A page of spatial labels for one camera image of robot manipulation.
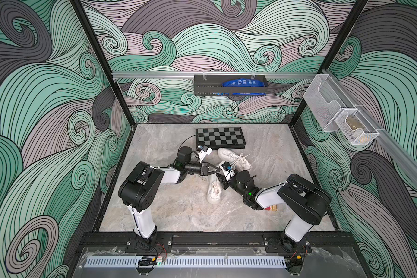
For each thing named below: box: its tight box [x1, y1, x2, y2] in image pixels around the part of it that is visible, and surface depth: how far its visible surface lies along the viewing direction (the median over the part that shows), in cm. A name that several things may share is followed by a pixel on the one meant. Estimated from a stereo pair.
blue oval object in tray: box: [221, 78, 265, 87], surface depth 94 cm
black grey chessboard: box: [195, 126, 247, 151], surface depth 109 cm
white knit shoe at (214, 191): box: [206, 173, 224, 205], surface depth 85 cm
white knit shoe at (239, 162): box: [217, 147, 252, 172], surface depth 97 cm
